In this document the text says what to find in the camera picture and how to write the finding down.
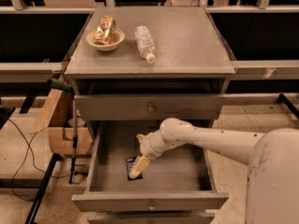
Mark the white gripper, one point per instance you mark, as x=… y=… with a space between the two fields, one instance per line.
x=147 y=146

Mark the dark blue rxbar wrapper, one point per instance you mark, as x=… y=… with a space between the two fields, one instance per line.
x=130 y=164

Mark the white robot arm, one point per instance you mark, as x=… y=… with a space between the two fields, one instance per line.
x=272 y=159

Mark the open middle drawer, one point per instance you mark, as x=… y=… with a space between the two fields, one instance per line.
x=179 y=180

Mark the closed top drawer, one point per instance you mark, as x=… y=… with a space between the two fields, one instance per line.
x=149 y=106

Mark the bottom drawer front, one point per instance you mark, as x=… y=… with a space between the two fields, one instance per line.
x=152 y=218

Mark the grey drawer cabinet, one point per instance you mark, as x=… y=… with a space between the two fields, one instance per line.
x=190 y=58

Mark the black stand leg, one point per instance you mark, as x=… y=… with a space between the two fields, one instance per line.
x=42 y=189

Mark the clear plastic water bottle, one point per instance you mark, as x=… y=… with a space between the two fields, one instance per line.
x=145 y=43

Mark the beige bowl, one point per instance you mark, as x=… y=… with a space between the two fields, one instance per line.
x=117 y=38

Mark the crushed golden can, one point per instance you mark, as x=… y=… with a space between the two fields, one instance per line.
x=105 y=30

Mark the green handled pole tool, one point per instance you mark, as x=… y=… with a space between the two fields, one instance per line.
x=61 y=86

